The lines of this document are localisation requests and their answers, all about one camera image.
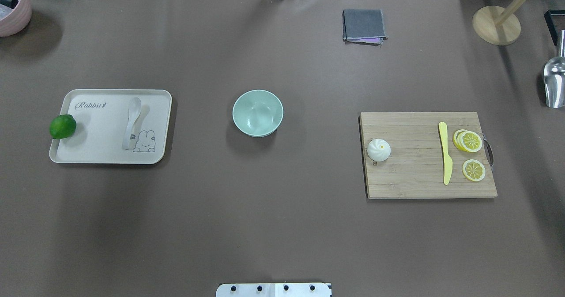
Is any white ceramic spoon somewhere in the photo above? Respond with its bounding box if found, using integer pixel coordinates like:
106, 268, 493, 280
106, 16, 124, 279
122, 97, 142, 150

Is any mint green bowl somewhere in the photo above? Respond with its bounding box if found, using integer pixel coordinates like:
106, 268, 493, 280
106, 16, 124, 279
232, 89, 284, 137

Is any white steamed bun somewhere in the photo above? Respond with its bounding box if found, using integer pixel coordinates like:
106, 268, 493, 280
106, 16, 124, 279
366, 139, 392, 162

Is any pink bowl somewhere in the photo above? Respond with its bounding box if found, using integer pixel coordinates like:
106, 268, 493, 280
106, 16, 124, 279
0, 0, 32, 38

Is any wooden cutting board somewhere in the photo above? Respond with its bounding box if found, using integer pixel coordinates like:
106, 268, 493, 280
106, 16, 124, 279
359, 112, 497, 199

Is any grey folded cloth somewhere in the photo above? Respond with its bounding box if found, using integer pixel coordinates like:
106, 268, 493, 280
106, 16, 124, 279
342, 9, 389, 45

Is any yellow plastic knife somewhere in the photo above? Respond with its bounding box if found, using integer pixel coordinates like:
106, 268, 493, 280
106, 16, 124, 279
438, 122, 453, 186

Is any lemon slice underneath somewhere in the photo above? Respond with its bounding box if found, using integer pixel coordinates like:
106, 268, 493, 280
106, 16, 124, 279
452, 129, 466, 151

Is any cream rabbit tray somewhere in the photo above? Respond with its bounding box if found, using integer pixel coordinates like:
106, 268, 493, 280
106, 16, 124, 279
49, 89, 172, 165

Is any lemon slice upper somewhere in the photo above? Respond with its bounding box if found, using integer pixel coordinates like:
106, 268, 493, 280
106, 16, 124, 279
458, 131, 483, 153

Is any lemon slice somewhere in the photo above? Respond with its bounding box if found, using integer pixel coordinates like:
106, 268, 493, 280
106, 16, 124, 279
462, 159, 486, 182
458, 131, 483, 153

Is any lemon slice lower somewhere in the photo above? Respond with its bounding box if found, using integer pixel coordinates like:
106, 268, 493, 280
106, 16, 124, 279
462, 159, 486, 182

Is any green lime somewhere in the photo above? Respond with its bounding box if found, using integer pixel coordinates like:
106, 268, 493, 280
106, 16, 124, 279
49, 114, 77, 139

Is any wooden mug tree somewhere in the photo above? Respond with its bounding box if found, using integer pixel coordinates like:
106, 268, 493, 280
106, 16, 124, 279
472, 0, 526, 46

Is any metal scoop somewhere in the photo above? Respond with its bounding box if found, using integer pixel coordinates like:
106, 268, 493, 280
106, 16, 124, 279
543, 30, 565, 109

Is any black tray at edge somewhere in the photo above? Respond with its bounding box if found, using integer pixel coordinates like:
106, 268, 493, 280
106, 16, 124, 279
543, 9, 565, 46

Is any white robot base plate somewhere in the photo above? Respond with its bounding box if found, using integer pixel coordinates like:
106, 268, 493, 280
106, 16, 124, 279
215, 282, 332, 297

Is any metal board handle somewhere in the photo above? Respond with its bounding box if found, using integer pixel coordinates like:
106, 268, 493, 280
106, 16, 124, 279
482, 134, 494, 171

